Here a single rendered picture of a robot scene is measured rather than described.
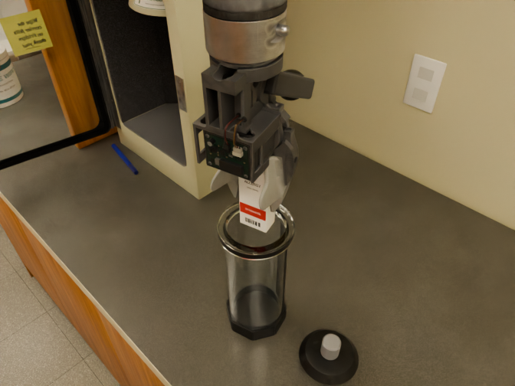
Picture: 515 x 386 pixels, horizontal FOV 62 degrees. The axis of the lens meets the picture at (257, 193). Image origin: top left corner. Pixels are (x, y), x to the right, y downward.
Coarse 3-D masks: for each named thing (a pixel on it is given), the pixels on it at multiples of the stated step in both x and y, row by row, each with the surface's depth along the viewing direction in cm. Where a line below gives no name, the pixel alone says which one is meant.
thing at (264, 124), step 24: (216, 72) 39; (240, 72) 39; (264, 72) 39; (216, 96) 42; (240, 96) 41; (264, 96) 44; (216, 120) 43; (240, 120) 43; (264, 120) 44; (216, 144) 44; (240, 144) 42; (264, 144) 45; (240, 168) 44; (264, 168) 46
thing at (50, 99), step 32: (0, 0) 80; (32, 0) 83; (64, 0) 86; (0, 32) 82; (32, 32) 86; (64, 32) 89; (0, 64) 85; (32, 64) 89; (64, 64) 93; (0, 96) 89; (32, 96) 92; (64, 96) 96; (0, 128) 92; (32, 128) 96; (64, 128) 100
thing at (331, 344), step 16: (320, 336) 68; (336, 336) 65; (304, 352) 66; (320, 352) 66; (336, 352) 64; (352, 352) 66; (304, 368) 65; (320, 368) 64; (336, 368) 64; (352, 368) 64; (336, 384) 63
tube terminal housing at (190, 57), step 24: (168, 0) 69; (192, 0) 71; (96, 24) 91; (168, 24) 72; (192, 24) 73; (192, 48) 75; (192, 72) 78; (192, 96) 81; (120, 120) 106; (192, 120) 84; (144, 144) 103; (192, 144) 87; (168, 168) 100; (192, 168) 92; (216, 168) 96; (192, 192) 97
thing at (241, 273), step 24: (288, 216) 61; (240, 240) 67; (264, 240) 68; (288, 240) 58; (240, 264) 59; (264, 264) 59; (240, 288) 63; (264, 288) 62; (240, 312) 68; (264, 312) 67
